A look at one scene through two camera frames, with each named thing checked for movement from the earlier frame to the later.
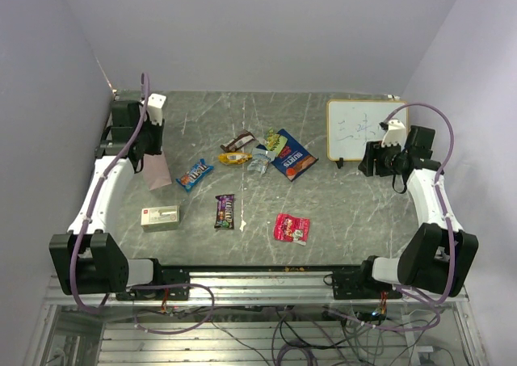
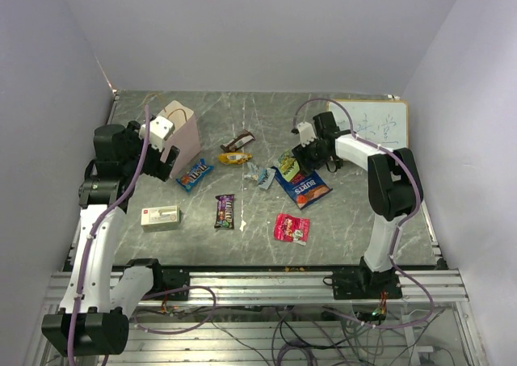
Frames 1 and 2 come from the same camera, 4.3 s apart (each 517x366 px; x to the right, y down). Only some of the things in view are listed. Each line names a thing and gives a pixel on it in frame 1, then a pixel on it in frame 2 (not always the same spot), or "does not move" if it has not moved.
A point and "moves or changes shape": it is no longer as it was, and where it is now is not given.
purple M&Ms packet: (224, 218) does not move
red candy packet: (288, 228) does not move
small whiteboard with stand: (351, 124) does not move
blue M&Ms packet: (189, 178) does not move
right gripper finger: (367, 165) to (304, 159)
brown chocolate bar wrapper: (243, 139) does not move
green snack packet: (275, 142) to (287, 165)
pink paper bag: (156, 170) moves or changes shape
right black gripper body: (387, 160) to (322, 157)
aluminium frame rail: (249, 289) does not move
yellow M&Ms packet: (234, 157) does not move
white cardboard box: (160, 219) does not move
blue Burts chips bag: (293, 158) to (304, 189)
